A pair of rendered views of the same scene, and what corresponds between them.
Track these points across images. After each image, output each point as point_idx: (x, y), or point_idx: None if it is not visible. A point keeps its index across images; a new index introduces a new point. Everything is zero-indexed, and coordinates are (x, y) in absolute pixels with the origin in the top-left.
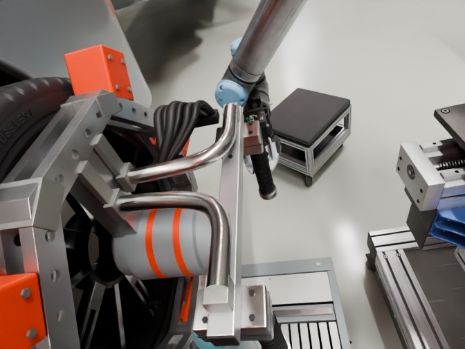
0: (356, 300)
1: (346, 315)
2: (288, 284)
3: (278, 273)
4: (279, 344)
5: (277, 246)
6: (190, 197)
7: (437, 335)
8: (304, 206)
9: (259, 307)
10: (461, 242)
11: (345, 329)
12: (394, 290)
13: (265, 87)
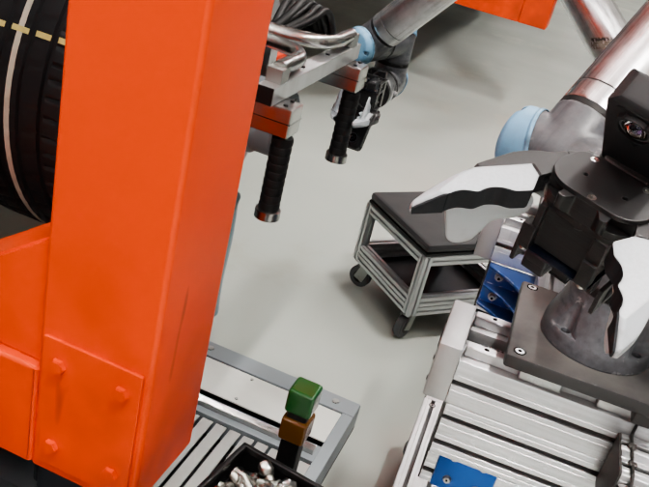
0: (357, 476)
1: (330, 481)
2: (273, 397)
3: (268, 381)
4: (280, 175)
5: (290, 370)
6: (286, 40)
7: (431, 486)
8: (368, 354)
9: (293, 105)
10: (499, 315)
11: (318, 472)
12: (413, 433)
13: (400, 77)
